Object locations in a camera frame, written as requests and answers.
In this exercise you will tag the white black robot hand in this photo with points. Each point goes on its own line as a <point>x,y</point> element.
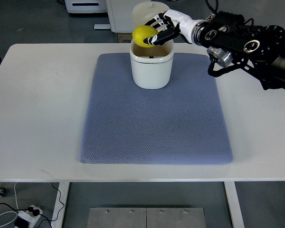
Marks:
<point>176,23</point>

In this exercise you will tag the yellow lemon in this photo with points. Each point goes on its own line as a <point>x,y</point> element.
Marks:
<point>143,32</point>

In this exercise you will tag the cardboard box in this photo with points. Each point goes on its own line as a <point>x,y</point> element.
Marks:
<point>124,37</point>

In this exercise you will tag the white cabinet background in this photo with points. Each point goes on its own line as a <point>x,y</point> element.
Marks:
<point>120,16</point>

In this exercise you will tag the blue textured mat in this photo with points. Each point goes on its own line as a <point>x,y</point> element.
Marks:
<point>179,124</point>

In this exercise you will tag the white appliance background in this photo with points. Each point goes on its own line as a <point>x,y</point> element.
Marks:
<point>85,6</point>

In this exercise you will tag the right white table leg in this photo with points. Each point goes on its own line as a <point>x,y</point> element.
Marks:
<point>233,204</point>

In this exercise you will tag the white table leg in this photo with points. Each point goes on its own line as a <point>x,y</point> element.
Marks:
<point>233,204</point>
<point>60,205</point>

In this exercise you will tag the left white table leg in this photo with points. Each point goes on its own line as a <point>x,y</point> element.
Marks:
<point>60,205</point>

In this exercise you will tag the white power strip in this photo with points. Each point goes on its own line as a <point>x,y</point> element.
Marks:
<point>29,217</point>

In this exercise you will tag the metal base plate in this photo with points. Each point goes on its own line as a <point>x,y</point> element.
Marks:
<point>146,218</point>

